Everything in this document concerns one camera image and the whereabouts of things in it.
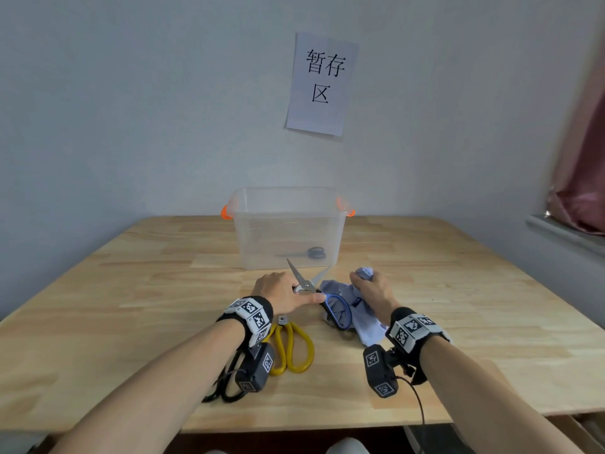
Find person's right forearm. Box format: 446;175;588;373
418;335;585;454

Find white paper sign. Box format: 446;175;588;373
285;32;360;137

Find grey handled scissors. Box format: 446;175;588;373
275;247;327;261

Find grey window sill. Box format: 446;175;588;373
526;214;605;259

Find pink curtain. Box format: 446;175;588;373
546;40;605;236

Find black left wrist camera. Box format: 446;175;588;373
234;342;276;393

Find clear plastic bin orange handles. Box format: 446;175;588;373
221;186;356;271

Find white shoe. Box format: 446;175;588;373
326;437;366;454

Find left wristband with markers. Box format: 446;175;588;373
216;296;275;349

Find black camera cable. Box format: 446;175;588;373
396;375;427;442

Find light blue cloth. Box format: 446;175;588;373
320;266;389;348

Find person's right hand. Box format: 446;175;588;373
349;270;403;327

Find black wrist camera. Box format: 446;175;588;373
362;344;401;399
234;342;276;393

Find blue handled scissors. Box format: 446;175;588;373
285;258;354;332

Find right wristband with markers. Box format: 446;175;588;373
385;306;453;386

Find wristband with markers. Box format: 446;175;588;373
385;306;453;386
216;296;275;349

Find person's left hand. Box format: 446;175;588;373
251;271;327;317

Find person's left forearm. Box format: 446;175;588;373
47;319;247;454

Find yellow handled scissors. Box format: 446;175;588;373
263;316;316;377

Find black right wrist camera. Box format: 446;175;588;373
362;344;401;399

